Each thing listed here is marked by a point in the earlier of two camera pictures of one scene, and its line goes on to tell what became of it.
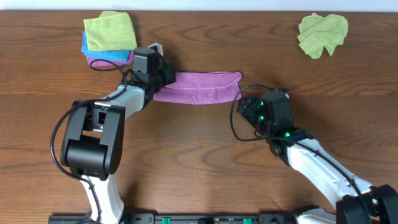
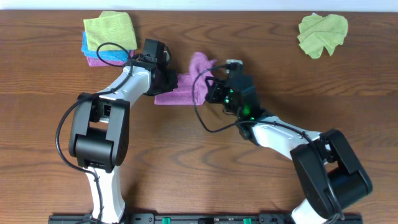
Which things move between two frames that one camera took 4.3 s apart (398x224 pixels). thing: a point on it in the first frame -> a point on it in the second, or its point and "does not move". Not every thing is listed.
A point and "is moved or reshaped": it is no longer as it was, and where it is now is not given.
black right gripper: [252, 106] -> [212, 89]
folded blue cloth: [117, 55] does not move
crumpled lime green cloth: [316, 32] does not move
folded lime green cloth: [112, 30] does not move
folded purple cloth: [106, 63] does not move
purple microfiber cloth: [201, 88] is moved or reshaped
